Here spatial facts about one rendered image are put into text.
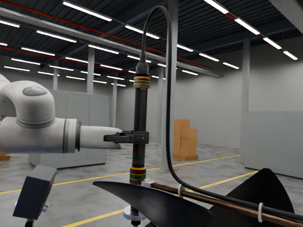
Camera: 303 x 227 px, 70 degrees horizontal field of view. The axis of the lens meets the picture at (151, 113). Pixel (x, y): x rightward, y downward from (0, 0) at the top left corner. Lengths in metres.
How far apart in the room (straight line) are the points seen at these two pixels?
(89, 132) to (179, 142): 8.44
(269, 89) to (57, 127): 13.09
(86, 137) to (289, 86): 12.79
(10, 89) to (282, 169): 7.59
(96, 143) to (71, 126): 0.07
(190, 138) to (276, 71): 6.68
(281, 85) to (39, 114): 12.98
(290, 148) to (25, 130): 7.42
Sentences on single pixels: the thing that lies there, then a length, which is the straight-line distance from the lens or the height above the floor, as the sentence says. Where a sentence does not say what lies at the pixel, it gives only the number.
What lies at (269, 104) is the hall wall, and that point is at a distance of 13.31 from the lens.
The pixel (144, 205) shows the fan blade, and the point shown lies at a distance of 0.47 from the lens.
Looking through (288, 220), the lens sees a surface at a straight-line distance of 0.46.
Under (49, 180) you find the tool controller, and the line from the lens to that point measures 1.19.
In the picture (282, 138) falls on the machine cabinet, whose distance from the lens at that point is 7.70.
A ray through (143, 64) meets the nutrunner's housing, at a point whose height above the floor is 1.69.
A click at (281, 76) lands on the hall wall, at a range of 13.32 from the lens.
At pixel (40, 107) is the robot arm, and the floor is 1.56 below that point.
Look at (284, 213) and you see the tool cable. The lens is 0.46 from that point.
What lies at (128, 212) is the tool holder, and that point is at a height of 1.30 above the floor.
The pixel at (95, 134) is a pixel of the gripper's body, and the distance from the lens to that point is 0.52.
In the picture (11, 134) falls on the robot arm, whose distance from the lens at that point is 0.55.
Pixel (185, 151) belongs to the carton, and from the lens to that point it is 8.75.
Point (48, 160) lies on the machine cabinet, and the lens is 6.70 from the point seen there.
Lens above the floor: 1.54
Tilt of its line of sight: 1 degrees up
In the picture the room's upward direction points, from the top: 2 degrees clockwise
